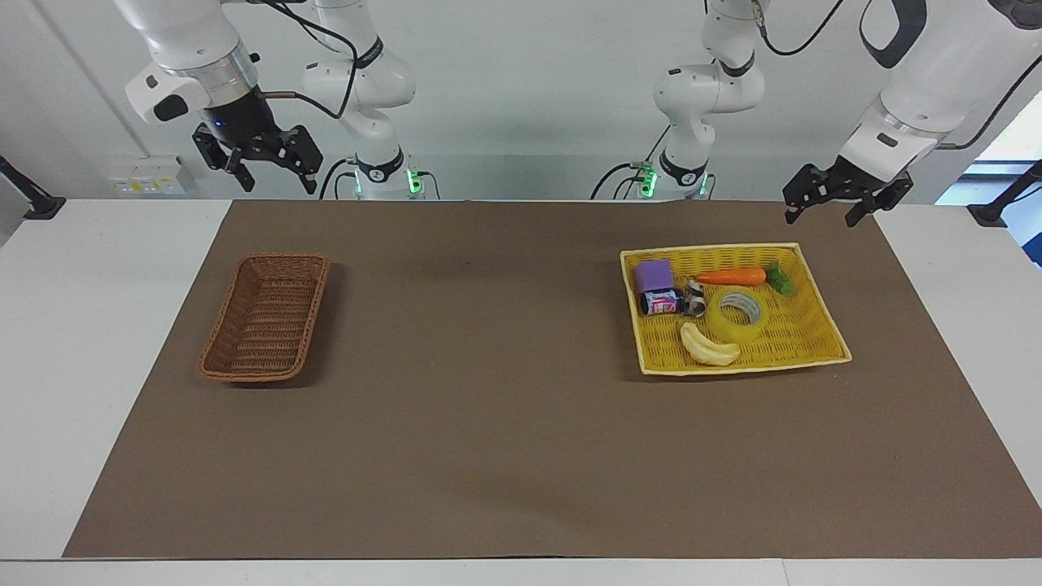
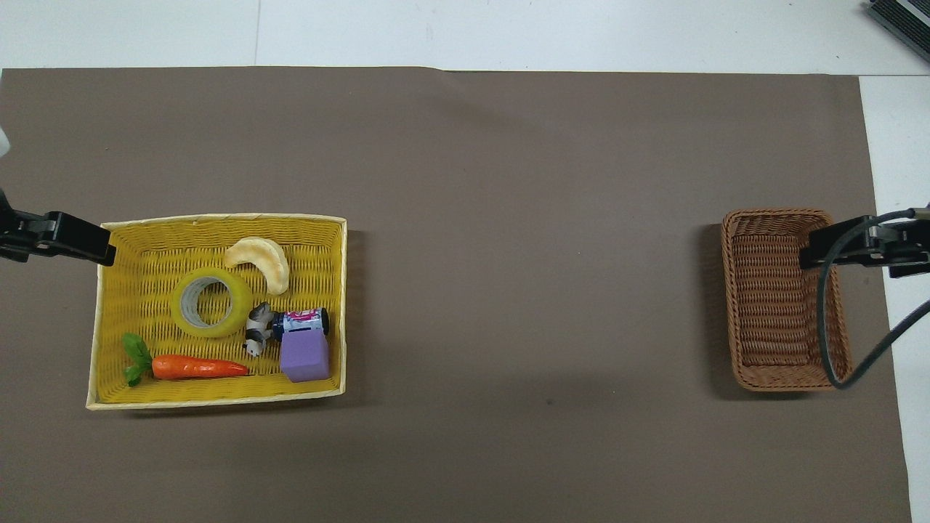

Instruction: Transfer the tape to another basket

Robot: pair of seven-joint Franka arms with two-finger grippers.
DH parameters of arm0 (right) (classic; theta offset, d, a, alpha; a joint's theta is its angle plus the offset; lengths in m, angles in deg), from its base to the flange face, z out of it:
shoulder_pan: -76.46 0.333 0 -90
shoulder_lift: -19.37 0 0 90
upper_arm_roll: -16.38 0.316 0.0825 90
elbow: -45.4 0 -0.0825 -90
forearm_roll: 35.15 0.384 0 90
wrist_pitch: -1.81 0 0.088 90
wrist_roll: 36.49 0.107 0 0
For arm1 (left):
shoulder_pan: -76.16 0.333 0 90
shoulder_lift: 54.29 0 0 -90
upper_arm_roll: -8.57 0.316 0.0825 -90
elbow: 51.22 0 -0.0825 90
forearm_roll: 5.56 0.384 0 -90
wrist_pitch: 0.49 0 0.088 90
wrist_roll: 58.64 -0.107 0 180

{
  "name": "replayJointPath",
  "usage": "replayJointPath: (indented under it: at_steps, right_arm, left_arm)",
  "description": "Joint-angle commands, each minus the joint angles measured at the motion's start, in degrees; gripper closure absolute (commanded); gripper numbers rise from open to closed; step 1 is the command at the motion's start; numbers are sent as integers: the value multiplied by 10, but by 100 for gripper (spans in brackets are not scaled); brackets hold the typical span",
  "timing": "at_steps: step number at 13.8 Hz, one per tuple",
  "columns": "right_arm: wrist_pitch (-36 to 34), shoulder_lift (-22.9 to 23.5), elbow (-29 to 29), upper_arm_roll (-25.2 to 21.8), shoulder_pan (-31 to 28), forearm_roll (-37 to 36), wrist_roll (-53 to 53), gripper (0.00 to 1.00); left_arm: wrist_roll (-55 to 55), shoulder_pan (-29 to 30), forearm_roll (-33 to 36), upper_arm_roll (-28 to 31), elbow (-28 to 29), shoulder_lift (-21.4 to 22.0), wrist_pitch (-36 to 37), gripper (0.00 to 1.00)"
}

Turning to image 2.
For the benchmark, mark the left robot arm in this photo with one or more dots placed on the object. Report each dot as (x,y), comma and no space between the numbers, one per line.
(2,143)

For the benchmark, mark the yellow tape roll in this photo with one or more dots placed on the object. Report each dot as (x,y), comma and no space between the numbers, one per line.
(178,311)

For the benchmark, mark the brown wicker basket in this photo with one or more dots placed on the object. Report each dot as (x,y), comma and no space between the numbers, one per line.
(770,305)

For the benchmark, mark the yellow woven basket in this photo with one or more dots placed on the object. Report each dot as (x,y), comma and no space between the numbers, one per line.
(145,247)

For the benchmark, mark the purple foam cube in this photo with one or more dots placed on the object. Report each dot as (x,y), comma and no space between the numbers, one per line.
(305,357)

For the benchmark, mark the crescent bread toy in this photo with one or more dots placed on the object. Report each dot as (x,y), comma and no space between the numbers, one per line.
(273,266)

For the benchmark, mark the black and white cow figurine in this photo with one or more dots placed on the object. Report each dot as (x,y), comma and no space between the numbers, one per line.
(258,324)

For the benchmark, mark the orange toy carrot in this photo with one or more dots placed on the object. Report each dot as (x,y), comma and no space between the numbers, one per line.
(196,367)

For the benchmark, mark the black stand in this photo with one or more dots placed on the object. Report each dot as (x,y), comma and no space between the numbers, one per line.
(908,22)

